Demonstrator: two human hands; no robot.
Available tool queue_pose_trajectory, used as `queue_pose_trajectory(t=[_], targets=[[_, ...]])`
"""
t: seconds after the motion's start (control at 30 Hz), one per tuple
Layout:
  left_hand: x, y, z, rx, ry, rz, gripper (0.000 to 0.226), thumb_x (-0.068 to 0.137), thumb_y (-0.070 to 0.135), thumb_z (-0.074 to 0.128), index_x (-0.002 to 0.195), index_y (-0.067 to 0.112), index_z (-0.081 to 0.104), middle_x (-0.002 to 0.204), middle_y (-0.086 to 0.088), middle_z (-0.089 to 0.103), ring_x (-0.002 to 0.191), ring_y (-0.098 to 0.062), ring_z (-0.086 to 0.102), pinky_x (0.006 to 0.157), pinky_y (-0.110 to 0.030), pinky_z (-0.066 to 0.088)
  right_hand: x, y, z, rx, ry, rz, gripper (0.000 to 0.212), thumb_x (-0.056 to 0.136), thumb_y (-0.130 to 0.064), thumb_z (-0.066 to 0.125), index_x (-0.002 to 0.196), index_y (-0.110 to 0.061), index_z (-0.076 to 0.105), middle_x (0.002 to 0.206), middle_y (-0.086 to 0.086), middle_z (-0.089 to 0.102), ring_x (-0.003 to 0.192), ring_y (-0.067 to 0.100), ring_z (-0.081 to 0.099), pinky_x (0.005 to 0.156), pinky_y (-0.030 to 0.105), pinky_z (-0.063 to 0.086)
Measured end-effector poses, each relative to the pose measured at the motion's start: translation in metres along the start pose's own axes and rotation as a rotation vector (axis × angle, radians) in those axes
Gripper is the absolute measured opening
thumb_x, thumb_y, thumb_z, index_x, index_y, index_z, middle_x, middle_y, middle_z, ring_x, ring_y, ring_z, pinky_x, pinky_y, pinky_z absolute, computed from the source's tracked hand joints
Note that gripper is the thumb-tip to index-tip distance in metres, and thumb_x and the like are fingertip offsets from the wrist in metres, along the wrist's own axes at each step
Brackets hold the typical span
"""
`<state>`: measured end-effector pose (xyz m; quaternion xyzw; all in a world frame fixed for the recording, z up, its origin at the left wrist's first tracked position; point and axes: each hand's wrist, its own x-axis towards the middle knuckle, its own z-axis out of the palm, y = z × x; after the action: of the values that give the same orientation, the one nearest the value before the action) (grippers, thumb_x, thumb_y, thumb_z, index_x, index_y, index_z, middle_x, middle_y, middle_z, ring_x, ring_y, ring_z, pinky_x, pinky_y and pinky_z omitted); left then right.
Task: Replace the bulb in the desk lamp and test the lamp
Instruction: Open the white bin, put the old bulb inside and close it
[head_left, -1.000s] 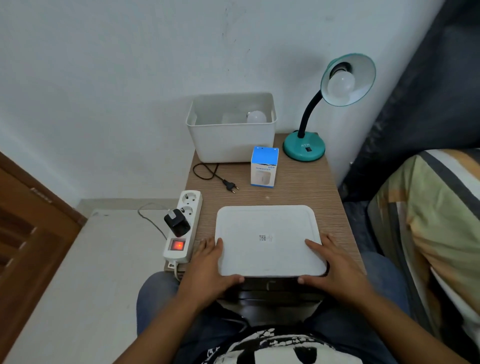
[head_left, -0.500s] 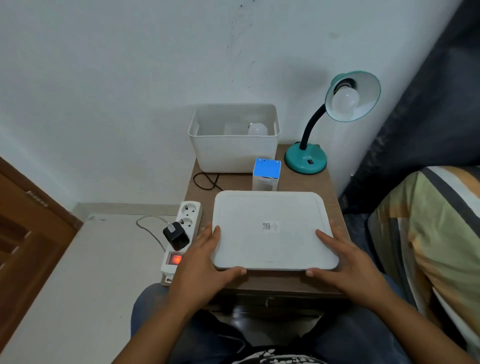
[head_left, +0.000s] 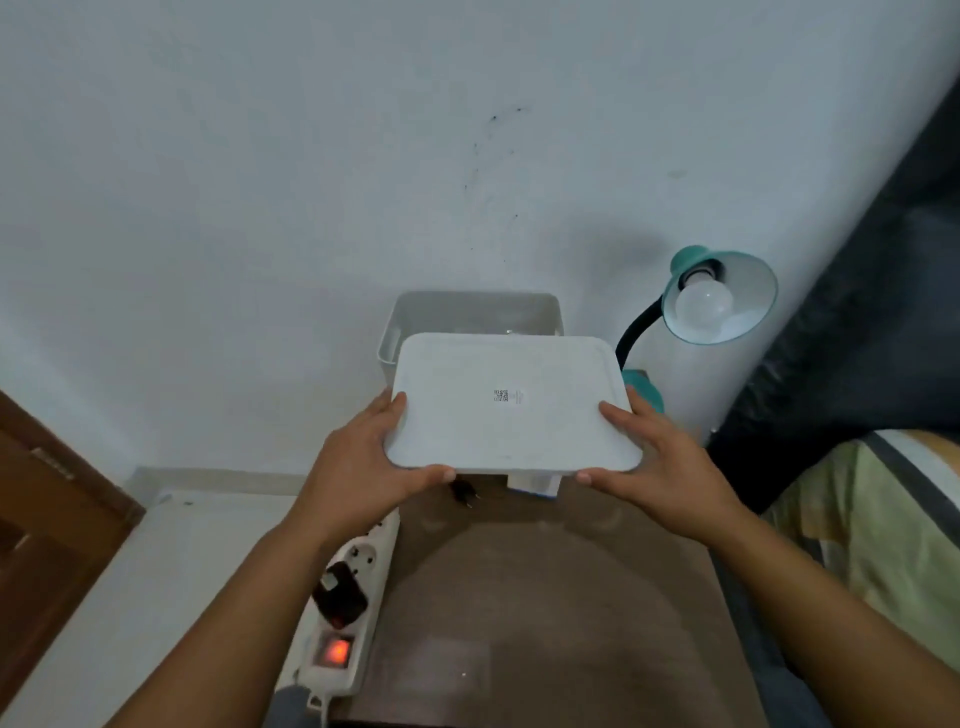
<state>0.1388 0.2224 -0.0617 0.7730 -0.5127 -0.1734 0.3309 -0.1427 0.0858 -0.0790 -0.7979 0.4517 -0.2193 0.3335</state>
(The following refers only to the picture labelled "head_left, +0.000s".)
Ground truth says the person's left hand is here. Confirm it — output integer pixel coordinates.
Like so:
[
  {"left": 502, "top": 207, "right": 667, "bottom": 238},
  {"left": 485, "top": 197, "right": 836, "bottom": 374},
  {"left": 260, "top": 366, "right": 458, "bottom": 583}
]
[{"left": 288, "top": 388, "right": 457, "bottom": 549}]

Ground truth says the person's right hand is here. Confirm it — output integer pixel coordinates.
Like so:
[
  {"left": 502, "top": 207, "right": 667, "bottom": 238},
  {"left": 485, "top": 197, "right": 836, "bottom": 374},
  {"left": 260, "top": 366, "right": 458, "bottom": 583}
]
[{"left": 575, "top": 386, "right": 751, "bottom": 549}]

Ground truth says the blue white bulb carton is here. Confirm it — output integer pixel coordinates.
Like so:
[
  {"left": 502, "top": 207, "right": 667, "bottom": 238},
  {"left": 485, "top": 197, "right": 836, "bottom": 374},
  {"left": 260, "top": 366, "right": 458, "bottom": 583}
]
[{"left": 509, "top": 470, "right": 564, "bottom": 499}]

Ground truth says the white storage box lid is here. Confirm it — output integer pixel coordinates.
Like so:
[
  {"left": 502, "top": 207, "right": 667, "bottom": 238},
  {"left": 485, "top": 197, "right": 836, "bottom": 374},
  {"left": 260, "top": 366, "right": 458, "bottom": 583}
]
[{"left": 383, "top": 332, "right": 645, "bottom": 475}]

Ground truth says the white light bulb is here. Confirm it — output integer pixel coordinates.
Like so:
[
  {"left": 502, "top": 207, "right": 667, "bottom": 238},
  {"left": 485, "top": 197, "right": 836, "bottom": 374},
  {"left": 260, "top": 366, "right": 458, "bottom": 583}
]
[{"left": 672, "top": 269, "right": 735, "bottom": 328}]

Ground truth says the teal desk lamp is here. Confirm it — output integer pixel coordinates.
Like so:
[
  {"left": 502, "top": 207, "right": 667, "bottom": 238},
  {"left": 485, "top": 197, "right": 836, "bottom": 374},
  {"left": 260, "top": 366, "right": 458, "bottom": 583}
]
[{"left": 614, "top": 245, "right": 780, "bottom": 415}]

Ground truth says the white plastic storage box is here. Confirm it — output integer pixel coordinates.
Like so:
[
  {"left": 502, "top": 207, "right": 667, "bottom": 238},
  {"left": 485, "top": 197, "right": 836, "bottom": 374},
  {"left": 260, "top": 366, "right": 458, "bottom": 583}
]
[{"left": 376, "top": 290, "right": 565, "bottom": 388}]

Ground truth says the person's right forearm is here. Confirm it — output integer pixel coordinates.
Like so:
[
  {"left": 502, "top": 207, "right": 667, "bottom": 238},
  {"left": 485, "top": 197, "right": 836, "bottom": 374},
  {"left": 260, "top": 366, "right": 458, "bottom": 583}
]
[{"left": 701, "top": 509, "right": 960, "bottom": 728}]

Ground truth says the person's left forearm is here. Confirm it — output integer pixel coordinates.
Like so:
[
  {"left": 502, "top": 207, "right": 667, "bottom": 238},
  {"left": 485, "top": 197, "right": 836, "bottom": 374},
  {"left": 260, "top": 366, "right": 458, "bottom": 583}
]
[{"left": 104, "top": 517, "right": 339, "bottom": 728}]

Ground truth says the white power strip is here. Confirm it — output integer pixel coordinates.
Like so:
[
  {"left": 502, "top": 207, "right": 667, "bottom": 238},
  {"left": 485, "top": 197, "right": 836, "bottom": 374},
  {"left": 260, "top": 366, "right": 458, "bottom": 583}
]
[{"left": 273, "top": 506, "right": 403, "bottom": 706}]

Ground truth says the black plug adapter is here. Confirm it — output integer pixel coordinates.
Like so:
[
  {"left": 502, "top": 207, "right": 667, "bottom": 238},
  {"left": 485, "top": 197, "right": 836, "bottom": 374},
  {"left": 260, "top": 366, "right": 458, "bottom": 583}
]
[{"left": 311, "top": 560, "right": 370, "bottom": 630}]

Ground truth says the striped pillow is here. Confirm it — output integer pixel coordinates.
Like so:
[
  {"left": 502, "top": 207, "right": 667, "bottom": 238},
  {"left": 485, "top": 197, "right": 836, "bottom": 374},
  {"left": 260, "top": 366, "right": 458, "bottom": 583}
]
[{"left": 761, "top": 428, "right": 960, "bottom": 676}]

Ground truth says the brown wooden door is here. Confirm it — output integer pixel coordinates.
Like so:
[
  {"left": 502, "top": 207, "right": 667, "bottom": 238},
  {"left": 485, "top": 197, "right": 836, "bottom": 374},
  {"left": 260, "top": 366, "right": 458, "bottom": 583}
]
[{"left": 0, "top": 389, "right": 148, "bottom": 710}]

